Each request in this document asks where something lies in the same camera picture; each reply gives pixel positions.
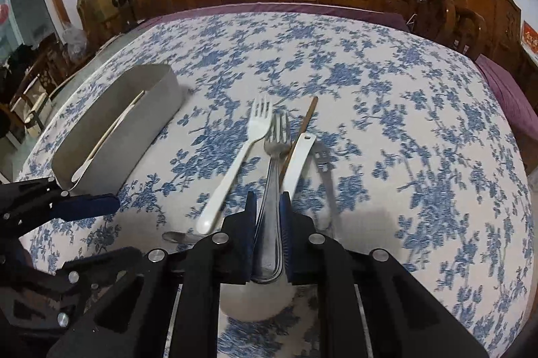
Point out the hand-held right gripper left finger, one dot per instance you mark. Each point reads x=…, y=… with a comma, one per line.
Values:
x=251, y=227

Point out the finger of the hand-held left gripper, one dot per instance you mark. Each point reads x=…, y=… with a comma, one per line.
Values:
x=50, y=290
x=84, y=206

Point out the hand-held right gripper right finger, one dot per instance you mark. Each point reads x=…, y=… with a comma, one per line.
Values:
x=286, y=234

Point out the white plastic fork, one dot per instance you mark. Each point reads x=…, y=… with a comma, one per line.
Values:
x=235, y=173

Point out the metal fork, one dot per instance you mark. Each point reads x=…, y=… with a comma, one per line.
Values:
x=271, y=173

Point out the rectangular metal tin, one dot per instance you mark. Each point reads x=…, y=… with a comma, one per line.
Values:
x=126, y=156

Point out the white spoon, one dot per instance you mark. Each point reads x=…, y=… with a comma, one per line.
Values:
x=299, y=160

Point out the metal spoon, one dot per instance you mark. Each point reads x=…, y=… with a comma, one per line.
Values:
x=176, y=237

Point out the brown chopstick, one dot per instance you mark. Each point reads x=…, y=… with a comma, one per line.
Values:
x=309, y=116

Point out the wooden chair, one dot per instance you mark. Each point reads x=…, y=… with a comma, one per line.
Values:
x=42, y=67

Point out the crumpled plastic bag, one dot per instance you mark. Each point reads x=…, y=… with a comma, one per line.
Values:
x=73, y=40

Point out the large brown cardboard box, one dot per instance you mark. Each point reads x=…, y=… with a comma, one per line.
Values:
x=98, y=4

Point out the red paper door decoration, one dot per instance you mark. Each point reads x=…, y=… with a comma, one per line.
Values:
x=3, y=14

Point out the black small fan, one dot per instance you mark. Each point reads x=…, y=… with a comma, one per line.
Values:
x=120, y=0

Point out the long purple sofa cushion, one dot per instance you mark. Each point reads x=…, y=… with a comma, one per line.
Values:
x=294, y=9

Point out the purple armchair cushion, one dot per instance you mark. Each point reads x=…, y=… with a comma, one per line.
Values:
x=508, y=101

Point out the red gift box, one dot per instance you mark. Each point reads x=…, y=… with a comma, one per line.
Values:
x=530, y=38

